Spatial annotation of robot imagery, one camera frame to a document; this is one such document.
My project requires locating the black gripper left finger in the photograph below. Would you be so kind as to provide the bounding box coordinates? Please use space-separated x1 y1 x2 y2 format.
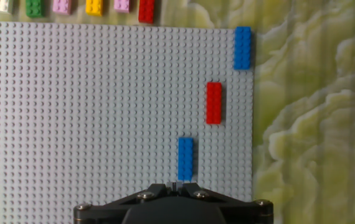
73 182 177 224

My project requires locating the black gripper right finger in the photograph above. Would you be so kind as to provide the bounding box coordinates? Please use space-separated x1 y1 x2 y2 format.
177 182 274 224

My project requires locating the blue Lego brick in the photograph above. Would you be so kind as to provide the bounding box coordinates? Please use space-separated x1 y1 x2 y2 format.
177 137 194 182
234 26 252 71

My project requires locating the grey Lego baseplate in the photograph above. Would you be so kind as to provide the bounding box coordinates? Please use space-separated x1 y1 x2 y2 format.
0 21 255 224

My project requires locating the red Lego brick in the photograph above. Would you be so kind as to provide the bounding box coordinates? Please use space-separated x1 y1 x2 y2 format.
206 82 223 125
138 0 156 24

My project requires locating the yellow Lego brick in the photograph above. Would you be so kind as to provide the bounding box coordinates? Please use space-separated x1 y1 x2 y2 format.
85 0 104 17

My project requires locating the pink Lego brick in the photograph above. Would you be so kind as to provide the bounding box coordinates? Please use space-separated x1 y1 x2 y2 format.
113 0 131 14
52 0 72 16

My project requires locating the green Lego brick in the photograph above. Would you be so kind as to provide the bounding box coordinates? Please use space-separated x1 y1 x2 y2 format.
25 0 45 19

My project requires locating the white Lego brick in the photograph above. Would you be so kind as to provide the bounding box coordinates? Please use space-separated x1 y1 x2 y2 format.
0 0 12 14

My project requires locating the green marble pattern mat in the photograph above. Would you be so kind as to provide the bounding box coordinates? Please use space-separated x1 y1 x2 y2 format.
0 0 355 224

